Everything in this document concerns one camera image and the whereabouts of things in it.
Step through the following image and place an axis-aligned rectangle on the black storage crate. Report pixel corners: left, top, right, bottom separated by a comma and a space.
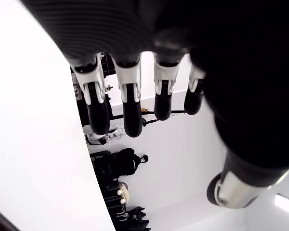
90, 150, 116, 180

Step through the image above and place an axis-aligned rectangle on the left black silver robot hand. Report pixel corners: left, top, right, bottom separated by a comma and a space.
19, 0, 289, 209

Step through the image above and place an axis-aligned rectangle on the beige hat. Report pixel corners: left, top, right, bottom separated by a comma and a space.
119, 181, 131, 205

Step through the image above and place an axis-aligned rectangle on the black bag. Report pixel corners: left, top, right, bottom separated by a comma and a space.
110, 205, 152, 231

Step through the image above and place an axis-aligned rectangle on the white machine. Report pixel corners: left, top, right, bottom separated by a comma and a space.
85, 125, 125, 145

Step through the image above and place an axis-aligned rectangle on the black backpack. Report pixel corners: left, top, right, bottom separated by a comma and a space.
114, 147, 149, 176

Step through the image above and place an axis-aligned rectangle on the ceiling light panel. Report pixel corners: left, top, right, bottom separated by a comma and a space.
274, 192, 289, 214

